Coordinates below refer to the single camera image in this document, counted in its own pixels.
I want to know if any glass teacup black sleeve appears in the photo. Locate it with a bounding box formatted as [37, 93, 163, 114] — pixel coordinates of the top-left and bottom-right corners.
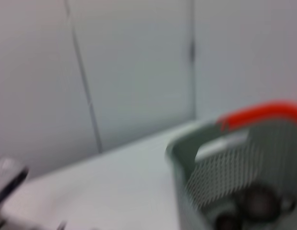
[240, 184, 285, 222]

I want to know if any grey perforated storage bin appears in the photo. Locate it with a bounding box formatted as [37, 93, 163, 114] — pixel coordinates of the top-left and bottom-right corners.
[165, 115, 297, 230]

